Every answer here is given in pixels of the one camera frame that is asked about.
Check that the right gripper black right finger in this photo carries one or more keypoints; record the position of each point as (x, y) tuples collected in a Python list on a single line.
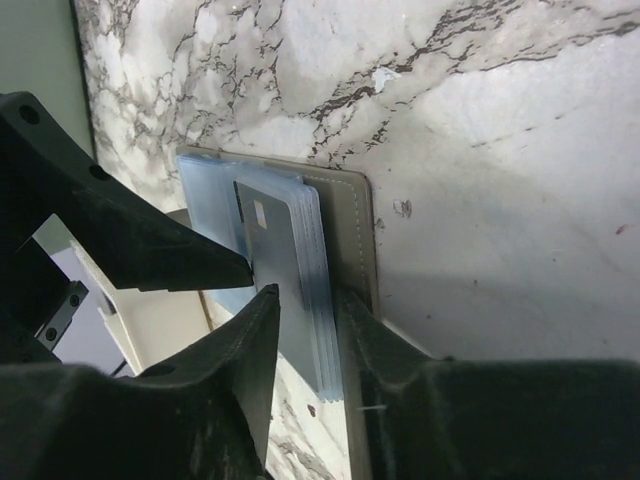
[(410, 416)]

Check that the grey card holder wallet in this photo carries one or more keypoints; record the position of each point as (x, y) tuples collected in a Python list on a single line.
[(334, 237)]

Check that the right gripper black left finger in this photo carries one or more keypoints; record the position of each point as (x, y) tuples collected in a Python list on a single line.
[(203, 413)]

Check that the dark grey credit card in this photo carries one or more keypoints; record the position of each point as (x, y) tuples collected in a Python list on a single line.
[(270, 238)]

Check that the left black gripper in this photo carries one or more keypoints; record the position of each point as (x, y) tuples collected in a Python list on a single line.
[(44, 173)]

